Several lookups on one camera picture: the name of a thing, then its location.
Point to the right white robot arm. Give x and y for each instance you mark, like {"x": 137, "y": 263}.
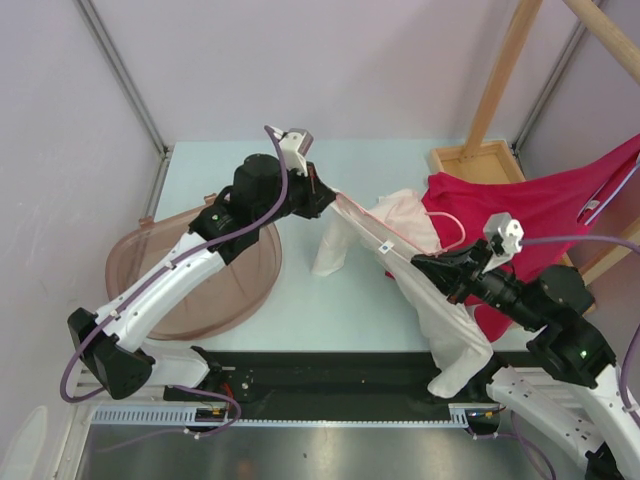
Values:
{"x": 571, "y": 350}

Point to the red t shirt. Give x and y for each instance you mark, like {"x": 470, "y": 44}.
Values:
{"x": 555, "y": 205}

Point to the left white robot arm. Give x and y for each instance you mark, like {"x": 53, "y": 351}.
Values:
{"x": 109, "y": 342}

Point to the brown translucent plastic basket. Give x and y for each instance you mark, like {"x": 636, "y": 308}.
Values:
{"x": 218, "y": 304}

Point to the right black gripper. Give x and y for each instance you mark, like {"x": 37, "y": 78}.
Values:
{"x": 442, "y": 269}

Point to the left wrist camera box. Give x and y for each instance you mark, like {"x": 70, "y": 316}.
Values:
{"x": 294, "y": 145}

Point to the pink wire hanger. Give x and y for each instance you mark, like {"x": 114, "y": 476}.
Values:
{"x": 404, "y": 214}

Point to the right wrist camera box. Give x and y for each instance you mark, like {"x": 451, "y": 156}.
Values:
{"x": 504, "y": 235}

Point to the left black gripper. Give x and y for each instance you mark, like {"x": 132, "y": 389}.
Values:
{"x": 315, "y": 193}

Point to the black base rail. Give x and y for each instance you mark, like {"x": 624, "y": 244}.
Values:
{"x": 339, "y": 383}

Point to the white cable duct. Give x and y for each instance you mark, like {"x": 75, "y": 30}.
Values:
{"x": 204, "y": 417}

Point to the white t shirt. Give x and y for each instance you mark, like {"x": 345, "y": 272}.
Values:
{"x": 458, "y": 346}

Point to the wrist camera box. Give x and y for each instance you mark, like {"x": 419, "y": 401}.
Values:
{"x": 504, "y": 235}
{"x": 294, "y": 145}

